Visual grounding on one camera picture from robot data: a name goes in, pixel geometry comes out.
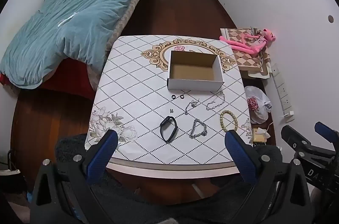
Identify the pink plush toy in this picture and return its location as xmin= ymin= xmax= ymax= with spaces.
xmin=219 ymin=29 xmax=277 ymax=56

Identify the white cardboard box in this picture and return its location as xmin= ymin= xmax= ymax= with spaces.
xmin=167 ymin=50 xmax=224 ymax=92

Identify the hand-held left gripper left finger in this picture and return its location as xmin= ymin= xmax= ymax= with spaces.
xmin=30 ymin=129 xmax=119 ymax=224

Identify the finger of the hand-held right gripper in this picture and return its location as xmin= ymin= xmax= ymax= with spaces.
xmin=314 ymin=122 xmax=339 ymax=144
xmin=281 ymin=125 xmax=314 ymax=155

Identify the white plastic bag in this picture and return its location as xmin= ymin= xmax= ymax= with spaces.
xmin=244 ymin=86 xmax=273 ymax=124

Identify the thick silver chain bracelet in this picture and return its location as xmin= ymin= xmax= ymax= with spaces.
xmin=189 ymin=118 xmax=208 ymax=139

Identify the thin silver chain bracelet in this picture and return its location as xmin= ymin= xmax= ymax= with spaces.
xmin=206 ymin=93 xmax=226 ymax=111
xmin=184 ymin=98 xmax=200 ymax=115

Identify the blue quilt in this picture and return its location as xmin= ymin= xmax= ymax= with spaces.
xmin=0 ymin=0 xmax=144 ymax=89

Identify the brown checkered cloth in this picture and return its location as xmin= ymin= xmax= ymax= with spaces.
xmin=220 ymin=27 xmax=273 ymax=79

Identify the white table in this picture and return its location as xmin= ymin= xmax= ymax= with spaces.
xmin=85 ymin=34 xmax=252 ymax=199

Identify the bed with checkered sheet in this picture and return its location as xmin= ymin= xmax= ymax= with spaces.
xmin=0 ymin=0 xmax=161 ymax=97

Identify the white power strip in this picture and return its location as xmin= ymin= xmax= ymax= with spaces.
xmin=270 ymin=63 xmax=295 ymax=123

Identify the diamond patterned tablecloth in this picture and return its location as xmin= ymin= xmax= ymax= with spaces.
xmin=85 ymin=34 xmax=252 ymax=165

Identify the small yellow box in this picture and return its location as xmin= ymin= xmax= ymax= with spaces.
xmin=251 ymin=128 xmax=268 ymax=144

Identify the black smart band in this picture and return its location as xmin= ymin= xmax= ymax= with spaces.
xmin=160 ymin=116 xmax=178 ymax=143

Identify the wooden bead bracelet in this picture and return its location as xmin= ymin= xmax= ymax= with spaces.
xmin=220 ymin=110 xmax=239 ymax=132

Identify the red cloth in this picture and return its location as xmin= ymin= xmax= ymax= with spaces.
xmin=0 ymin=58 xmax=93 ymax=93

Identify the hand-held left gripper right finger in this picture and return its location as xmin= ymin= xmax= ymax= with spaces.
xmin=225 ymin=129 xmax=312 ymax=224

